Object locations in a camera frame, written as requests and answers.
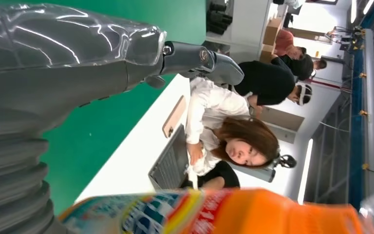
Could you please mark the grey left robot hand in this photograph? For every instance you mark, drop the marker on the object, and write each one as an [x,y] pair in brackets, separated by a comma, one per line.
[61,80]

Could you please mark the orange detergent bottle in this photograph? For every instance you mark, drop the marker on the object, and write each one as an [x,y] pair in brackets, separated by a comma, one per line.
[254,213]

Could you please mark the beige smartphone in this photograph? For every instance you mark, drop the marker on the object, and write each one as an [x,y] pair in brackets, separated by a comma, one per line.
[174,117]

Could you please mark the grey laptop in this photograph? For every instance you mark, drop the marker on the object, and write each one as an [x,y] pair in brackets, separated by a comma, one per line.
[171,161]

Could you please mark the person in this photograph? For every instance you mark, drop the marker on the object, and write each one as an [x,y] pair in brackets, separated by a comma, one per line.
[283,42]
[264,82]
[216,106]
[298,66]

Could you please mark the black bundle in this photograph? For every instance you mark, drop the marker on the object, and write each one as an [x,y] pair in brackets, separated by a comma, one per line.
[218,17]

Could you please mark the brown cardboard box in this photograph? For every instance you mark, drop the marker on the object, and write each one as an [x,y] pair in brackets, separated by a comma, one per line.
[272,31]
[266,54]

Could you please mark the white headset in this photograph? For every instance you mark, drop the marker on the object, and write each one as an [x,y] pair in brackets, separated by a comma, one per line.
[304,95]

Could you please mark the long ceiling light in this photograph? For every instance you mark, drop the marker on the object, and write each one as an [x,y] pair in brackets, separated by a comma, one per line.
[304,171]

